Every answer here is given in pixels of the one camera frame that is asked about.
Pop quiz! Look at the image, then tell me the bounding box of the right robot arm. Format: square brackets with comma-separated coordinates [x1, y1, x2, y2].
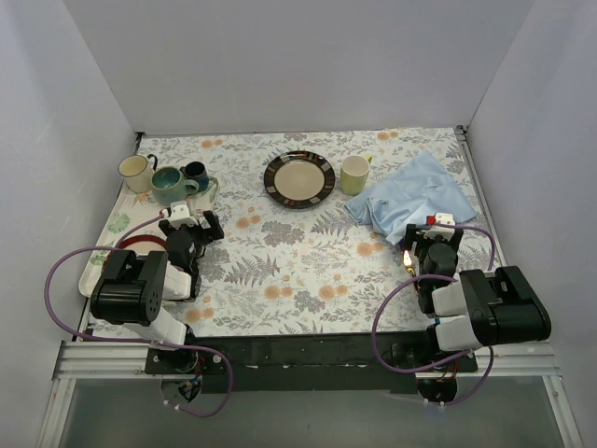
[400, 215, 552, 371]

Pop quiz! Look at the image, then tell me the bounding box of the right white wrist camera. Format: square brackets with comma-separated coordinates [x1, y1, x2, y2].
[426, 213, 455, 228]

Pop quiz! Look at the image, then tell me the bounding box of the purple cable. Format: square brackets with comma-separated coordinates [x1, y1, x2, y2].
[371, 222, 497, 405]
[45, 210, 234, 418]

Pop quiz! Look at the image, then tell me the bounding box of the teal glazed mug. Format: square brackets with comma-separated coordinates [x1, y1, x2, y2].
[151, 166, 200, 206]

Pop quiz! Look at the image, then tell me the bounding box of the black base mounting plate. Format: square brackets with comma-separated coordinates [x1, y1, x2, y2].
[144, 333, 479, 396]

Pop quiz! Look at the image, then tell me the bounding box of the light blue cloth napkin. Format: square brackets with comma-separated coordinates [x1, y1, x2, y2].
[343, 151, 477, 245]

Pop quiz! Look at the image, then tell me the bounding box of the red rimmed plate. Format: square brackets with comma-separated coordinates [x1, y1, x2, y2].
[118, 234, 167, 255]

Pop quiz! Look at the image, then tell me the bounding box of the dark rimmed dinner plate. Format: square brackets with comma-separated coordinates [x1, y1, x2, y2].
[263, 150, 336, 209]

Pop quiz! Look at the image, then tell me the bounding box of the light green mug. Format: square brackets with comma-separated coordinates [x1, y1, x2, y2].
[340, 155, 372, 196]

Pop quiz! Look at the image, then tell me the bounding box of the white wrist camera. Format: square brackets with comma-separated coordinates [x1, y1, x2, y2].
[164, 201, 198, 229]
[426, 213, 455, 228]

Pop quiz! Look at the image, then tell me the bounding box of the iridescent gold knife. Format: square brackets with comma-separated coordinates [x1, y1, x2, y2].
[403, 250, 416, 277]

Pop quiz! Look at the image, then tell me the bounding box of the cream mug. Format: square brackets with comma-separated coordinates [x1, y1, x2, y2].
[118, 154, 158, 193]

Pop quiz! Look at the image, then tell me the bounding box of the floral tablecloth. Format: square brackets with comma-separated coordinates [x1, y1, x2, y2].
[83, 126, 521, 335]

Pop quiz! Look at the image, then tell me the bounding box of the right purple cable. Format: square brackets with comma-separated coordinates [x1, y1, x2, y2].
[371, 222, 497, 405]

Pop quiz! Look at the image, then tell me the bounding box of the dark blue mug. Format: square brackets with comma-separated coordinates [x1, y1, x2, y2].
[180, 161, 209, 190]

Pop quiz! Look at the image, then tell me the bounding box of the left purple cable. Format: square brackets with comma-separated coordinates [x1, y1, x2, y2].
[45, 210, 234, 418]

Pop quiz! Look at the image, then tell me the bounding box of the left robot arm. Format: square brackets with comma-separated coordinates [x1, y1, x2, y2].
[90, 208, 224, 373]

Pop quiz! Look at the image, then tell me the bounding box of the aluminium frame rail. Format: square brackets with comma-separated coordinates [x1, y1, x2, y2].
[52, 342, 148, 380]

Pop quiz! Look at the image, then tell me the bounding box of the floral white tray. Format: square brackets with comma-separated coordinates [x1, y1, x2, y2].
[78, 176, 219, 297]

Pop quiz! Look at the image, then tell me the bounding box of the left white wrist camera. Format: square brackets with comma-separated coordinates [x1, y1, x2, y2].
[164, 201, 198, 229]

